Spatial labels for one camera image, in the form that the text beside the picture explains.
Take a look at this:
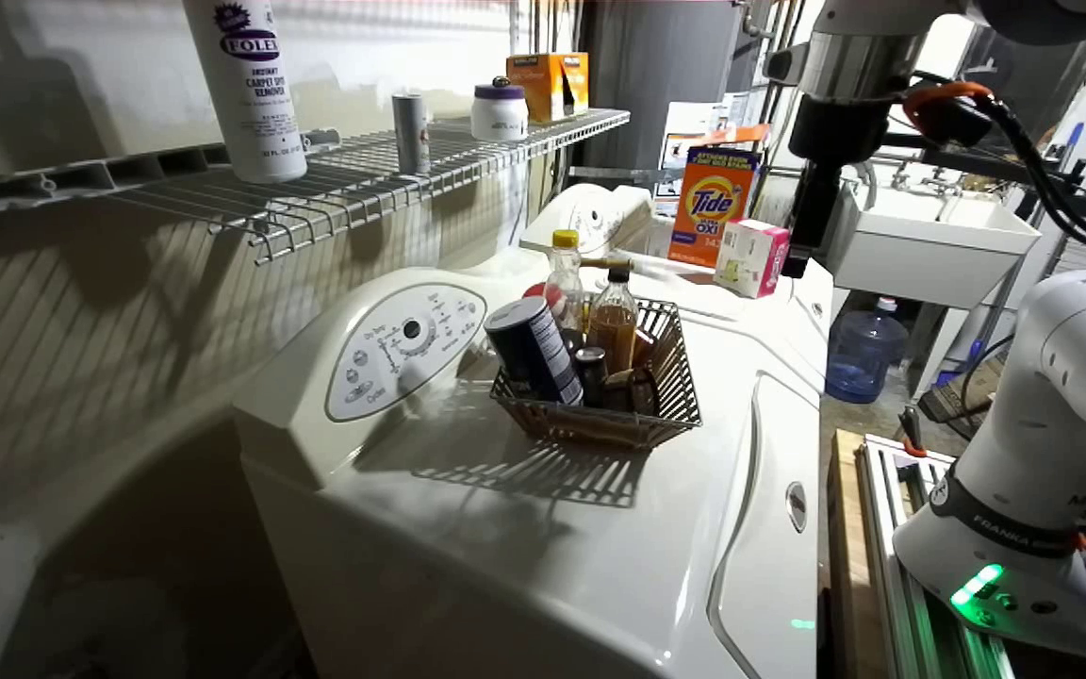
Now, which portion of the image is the white carpet cleaner spray can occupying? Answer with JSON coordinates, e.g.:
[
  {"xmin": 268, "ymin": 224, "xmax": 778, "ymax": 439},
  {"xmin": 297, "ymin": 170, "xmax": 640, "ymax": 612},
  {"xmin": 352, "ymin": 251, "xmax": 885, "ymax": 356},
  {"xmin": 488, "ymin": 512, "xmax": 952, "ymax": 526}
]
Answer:
[{"xmin": 180, "ymin": 0, "xmax": 312, "ymax": 189}]

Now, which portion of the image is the white wire shelf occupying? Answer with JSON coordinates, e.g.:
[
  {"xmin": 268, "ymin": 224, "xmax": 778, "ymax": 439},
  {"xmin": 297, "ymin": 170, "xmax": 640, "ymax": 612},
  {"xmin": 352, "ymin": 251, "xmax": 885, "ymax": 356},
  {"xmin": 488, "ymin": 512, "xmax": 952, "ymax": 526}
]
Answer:
[{"xmin": 0, "ymin": 106, "xmax": 634, "ymax": 268}]

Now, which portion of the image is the brown wicker basket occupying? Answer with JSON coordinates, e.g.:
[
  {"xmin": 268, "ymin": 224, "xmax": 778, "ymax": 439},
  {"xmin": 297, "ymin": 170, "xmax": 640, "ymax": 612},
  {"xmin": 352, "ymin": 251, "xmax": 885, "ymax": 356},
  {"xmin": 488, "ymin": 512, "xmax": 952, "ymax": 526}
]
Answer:
[{"xmin": 488, "ymin": 299, "xmax": 705, "ymax": 457}]

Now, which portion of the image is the pink and white box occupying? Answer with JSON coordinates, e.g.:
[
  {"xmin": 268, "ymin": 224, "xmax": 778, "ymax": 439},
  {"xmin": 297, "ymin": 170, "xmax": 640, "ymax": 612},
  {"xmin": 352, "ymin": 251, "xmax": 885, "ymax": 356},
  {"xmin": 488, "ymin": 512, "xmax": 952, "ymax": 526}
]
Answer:
[{"xmin": 714, "ymin": 214, "xmax": 795, "ymax": 304}]

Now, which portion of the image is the amber liquid bottle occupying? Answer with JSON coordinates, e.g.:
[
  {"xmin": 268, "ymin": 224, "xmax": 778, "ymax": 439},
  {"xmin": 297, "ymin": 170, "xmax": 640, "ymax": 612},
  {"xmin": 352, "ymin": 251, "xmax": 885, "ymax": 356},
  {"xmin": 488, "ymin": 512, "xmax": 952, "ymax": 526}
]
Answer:
[{"xmin": 594, "ymin": 256, "xmax": 640, "ymax": 382}]

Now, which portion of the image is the aluminium robot mounting stand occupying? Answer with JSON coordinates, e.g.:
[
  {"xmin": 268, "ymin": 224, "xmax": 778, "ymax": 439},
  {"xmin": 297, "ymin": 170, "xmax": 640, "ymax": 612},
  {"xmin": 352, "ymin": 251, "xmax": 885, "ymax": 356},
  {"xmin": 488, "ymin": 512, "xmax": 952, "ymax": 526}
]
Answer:
[{"xmin": 822, "ymin": 427, "xmax": 1086, "ymax": 679}]

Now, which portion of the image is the dark blue round canister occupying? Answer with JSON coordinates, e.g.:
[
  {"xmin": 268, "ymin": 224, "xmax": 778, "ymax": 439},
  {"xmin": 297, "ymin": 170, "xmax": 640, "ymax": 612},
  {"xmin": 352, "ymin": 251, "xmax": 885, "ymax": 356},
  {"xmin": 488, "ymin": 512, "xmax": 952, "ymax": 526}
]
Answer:
[{"xmin": 484, "ymin": 295, "xmax": 590, "ymax": 408}]

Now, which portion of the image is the white top-load washer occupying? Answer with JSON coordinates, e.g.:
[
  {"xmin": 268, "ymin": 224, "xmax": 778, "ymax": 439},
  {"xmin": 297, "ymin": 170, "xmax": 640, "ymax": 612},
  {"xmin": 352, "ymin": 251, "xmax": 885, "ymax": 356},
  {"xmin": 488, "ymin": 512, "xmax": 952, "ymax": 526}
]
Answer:
[{"xmin": 234, "ymin": 243, "xmax": 837, "ymax": 679}]

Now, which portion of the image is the white jar with purple lid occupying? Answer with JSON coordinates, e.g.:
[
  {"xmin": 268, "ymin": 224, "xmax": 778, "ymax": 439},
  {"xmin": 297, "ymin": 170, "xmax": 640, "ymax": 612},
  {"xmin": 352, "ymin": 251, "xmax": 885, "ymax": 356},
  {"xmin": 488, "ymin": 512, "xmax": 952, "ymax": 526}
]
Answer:
[{"xmin": 469, "ymin": 77, "xmax": 534, "ymax": 145}]

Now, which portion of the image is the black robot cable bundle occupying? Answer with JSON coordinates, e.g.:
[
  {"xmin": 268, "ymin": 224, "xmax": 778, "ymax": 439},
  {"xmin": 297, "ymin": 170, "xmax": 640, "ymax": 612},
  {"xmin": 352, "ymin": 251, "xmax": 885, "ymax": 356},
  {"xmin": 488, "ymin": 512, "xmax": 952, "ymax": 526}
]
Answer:
[{"xmin": 905, "ymin": 81, "xmax": 1086, "ymax": 256}]

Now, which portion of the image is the red capped spice bottle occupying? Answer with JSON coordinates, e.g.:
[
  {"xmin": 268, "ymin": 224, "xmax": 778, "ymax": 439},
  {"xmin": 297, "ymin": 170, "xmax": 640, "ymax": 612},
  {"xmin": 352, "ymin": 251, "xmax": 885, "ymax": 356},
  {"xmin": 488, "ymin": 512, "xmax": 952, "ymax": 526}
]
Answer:
[{"xmin": 521, "ymin": 280, "xmax": 571, "ymax": 316}]

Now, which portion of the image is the white utility sink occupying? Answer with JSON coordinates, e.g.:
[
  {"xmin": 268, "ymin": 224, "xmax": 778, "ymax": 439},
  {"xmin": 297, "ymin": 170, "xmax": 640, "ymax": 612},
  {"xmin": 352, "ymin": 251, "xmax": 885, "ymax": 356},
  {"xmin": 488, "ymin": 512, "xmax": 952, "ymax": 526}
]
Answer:
[{"xmin": 817, "ymin": 185, "xmax": 1046, "ymax": 312}]

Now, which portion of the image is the orange cardboard box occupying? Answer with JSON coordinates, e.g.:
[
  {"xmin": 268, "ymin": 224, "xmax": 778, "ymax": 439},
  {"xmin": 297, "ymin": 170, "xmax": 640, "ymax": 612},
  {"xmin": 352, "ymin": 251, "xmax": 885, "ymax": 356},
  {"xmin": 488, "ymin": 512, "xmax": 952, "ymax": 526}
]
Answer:
[
  {"xmin": 502, "ymin": 48, "xmax": 571, "ymax": 128},
  {"xmin": 557, "ymin": 48, "xmax": 597, "ymax": 118}
]

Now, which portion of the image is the blue water jug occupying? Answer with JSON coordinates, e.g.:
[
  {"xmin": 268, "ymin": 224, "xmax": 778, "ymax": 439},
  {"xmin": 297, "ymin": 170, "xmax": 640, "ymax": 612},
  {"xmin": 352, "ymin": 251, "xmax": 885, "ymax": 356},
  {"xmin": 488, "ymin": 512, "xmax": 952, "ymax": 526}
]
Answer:
[{"xmin": 822, "ymin": 295, "xmax": 913, "ymax": 408}]

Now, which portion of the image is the clear bottle with yellow cap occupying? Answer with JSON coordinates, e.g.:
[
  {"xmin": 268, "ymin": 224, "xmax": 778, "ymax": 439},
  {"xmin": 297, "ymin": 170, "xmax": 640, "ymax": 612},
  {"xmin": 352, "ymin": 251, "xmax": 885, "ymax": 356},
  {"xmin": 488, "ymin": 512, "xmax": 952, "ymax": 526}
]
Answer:
[{"xmin": 547, "ymin": 226, "xmax": 594, "ymax": 331}]

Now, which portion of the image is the orange Tide detergent box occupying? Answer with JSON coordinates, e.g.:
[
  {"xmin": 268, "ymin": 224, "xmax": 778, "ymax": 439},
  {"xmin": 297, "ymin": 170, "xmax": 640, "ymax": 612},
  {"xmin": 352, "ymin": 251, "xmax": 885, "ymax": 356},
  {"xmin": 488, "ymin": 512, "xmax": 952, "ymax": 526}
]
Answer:
[{"xmin": 664, "ymin": 140, "xmax": 764, "ymax": 276}]

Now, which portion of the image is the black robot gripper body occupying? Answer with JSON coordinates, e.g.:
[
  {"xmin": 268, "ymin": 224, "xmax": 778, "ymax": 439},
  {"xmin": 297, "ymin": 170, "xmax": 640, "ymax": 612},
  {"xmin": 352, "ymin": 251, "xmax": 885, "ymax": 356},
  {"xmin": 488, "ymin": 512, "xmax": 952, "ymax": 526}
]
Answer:
[{"xmin": 788, "ymin": 92, "xmax": 909, "ymax": 183}]

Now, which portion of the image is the orange cable strap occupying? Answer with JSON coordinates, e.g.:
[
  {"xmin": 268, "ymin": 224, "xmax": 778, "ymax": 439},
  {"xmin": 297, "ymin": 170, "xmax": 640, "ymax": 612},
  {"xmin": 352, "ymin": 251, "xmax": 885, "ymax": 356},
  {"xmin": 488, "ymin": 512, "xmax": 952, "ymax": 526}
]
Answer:
[{"xmin": 903, "ymin": 81, "xmax": 993, "ymax": 145}]

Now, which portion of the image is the black spice tin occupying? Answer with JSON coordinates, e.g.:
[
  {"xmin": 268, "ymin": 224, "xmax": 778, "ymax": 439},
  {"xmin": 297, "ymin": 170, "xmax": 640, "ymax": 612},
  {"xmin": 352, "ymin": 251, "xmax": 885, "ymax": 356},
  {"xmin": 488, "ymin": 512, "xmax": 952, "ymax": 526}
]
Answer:
[{"xmin": 575, "ymin": 346, "xmax": 610, "ymax": 408}]

